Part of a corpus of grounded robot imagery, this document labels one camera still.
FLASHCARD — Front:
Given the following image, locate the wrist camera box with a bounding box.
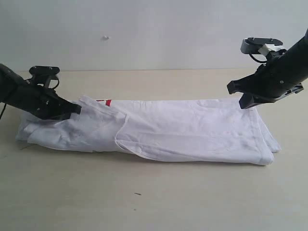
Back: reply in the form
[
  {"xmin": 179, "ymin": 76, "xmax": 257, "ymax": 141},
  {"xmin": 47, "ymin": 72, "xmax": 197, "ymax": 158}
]
[
  {"xmin": 240, "ymin": 37, "xmax": 286, "ymax": 56},
  {"xmin": 29, "ymin": 66, "xmax": 60, "ymax": 90}
]

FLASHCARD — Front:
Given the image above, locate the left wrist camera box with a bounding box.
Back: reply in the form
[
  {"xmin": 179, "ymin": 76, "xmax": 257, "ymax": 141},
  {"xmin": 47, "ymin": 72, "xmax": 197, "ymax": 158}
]
[{"xmin": 29, "ymin": 66, "xmax": 60, "ymax": 90}]

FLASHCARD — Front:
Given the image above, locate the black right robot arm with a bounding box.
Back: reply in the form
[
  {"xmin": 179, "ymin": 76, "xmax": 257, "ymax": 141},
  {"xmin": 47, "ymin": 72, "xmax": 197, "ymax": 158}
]
[{"xmin": 227, "ymin": 35, "xmax": 308, "ymax": 109}]

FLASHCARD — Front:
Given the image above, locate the white t-shirt red Chinese patch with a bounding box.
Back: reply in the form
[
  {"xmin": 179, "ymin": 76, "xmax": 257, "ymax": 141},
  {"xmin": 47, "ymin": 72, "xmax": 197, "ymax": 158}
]
[{"xmin": 16, "ymin": 96, "xmax": 281, "ymax": 166}]

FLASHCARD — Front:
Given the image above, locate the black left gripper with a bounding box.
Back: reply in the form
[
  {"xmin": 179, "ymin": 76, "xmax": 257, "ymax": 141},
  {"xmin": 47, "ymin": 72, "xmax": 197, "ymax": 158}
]
[{"xmin": 7, "ymin": 82, "xmax": 81, "ymax": 120}]

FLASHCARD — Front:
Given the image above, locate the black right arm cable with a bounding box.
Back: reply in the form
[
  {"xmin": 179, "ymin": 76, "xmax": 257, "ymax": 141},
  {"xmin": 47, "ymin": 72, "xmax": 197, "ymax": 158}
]
[{"xmin": 249, "ymin": 53, "xmax": 267, "ymax": 64}]

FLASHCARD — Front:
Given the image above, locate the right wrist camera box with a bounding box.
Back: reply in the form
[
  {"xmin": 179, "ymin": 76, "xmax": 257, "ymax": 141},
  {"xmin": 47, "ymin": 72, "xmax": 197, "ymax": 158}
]
[{"xmin": 240, "ymin": 37, "xmax": 286, "ymax": 56}]

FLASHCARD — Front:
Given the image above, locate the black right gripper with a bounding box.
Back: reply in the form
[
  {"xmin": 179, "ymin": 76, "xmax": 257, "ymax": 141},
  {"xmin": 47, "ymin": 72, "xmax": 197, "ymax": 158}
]
[{"xmin": 227, "ymin": 59, "xmax": 304, "ymax": 109}]

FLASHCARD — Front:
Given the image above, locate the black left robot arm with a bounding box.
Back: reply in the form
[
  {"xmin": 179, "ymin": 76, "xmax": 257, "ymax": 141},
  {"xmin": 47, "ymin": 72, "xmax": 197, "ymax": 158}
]
[{"xmin": 0, "ymin": 64, "xmax": 81, "ymax": 120}]

